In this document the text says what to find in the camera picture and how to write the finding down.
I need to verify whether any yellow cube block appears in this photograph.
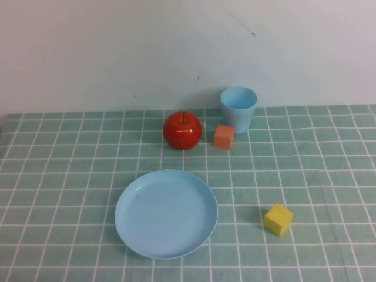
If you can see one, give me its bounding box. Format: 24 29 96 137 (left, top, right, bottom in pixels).
264 203 294 237

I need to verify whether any red apple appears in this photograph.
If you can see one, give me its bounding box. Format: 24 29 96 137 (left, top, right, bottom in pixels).
163 110 203 151

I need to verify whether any orange cube block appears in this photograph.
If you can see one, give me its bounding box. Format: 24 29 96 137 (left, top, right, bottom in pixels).
213 124 236 150

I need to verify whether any green checkered tablecloth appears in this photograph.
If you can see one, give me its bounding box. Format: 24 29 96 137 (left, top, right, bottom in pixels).
0 105 376 282

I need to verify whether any light blue round plate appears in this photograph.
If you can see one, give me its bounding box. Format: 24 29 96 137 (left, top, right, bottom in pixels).
114 169 219 260

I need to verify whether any light blue plastic cup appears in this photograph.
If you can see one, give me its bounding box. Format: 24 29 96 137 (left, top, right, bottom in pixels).
220 86 259 135

